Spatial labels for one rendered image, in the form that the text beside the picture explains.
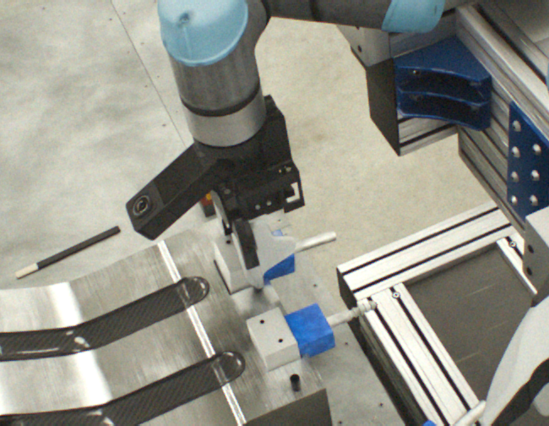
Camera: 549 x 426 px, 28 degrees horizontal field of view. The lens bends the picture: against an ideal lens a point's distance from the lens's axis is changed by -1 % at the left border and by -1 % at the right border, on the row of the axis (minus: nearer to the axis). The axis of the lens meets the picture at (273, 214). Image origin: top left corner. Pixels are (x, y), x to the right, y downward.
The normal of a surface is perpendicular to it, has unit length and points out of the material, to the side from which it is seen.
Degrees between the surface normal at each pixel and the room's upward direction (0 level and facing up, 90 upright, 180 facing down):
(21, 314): 28
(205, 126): 90
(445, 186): 0
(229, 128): 90
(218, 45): 87
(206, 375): 4
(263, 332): 0
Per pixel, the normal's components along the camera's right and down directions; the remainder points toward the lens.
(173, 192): -0.58, -0.42
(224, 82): 0.34, 0.68
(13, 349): 0.33, -0.72
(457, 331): -0.14, -0.65
